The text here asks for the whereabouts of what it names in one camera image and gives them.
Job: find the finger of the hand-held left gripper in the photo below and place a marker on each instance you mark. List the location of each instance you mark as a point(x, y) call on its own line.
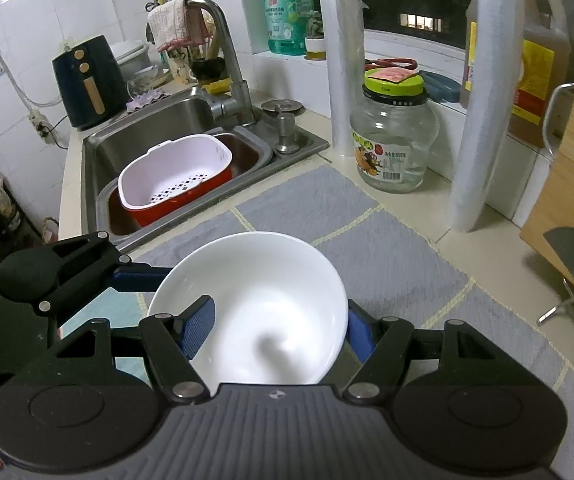
point(137, 278)

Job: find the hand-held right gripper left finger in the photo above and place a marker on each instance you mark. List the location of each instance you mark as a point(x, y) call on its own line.
point(197, 327)

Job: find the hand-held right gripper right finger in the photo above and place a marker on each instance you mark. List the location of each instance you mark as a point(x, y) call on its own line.
point(362, 330)

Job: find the white floral bowl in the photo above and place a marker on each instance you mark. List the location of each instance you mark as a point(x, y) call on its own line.
point(267, 285)

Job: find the grey checked cloth mat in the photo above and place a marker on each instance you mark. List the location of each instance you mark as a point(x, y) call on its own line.
point(392, 260)

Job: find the red plastic basin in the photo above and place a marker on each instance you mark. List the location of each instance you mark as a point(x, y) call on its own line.
point(187, 207)

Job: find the white colander basket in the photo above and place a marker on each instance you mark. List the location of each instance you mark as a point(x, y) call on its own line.
point(177, 160)

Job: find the stainless steel sink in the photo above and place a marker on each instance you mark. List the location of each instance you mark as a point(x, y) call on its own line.
point(167, 120)

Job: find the purple cloth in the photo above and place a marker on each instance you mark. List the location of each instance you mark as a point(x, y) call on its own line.
point(147, 99)

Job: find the white power socket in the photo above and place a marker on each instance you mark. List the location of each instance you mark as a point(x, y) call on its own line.
point(41, 125)

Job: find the glass jar with green lid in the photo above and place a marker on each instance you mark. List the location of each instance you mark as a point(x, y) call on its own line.
point(392, 135)

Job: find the black air fryer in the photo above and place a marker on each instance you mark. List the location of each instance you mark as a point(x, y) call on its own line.
point(82, 85)

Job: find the metal soap dispenser pump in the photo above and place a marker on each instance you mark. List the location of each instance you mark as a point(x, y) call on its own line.
point(286, 135)

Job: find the yellow sponge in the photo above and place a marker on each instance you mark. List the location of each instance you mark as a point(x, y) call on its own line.
point(217, 86)

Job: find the black utensil holder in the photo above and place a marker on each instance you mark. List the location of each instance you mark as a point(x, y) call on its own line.
point(207, 70)

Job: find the white rice cooker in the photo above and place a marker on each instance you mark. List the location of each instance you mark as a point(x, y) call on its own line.
point(129, 52)

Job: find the metal drain cover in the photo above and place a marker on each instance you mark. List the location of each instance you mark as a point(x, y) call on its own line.
point(282, 105)

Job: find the metal faucet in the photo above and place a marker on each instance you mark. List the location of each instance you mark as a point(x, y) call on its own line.
point(227, 50)

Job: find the short plastic wrap roll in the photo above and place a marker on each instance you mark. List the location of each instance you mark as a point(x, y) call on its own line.
point(342, 85)

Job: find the tall plastic wrap roll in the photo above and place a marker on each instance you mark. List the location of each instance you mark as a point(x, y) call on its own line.
point(487, 110)

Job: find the blue soap dish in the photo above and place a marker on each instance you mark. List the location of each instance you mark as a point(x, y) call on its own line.
point(442, 87)

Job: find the pink and white rag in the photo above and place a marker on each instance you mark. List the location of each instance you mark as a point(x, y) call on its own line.
point(167, 22)

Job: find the small potted plant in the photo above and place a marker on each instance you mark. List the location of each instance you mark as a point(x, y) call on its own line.
point(315, 47)

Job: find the green detergent bottle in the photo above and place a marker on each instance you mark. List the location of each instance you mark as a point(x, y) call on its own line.
point(287, 15)

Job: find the cooking oil bottle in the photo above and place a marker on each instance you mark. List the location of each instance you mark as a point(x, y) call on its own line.
point(542, 60)

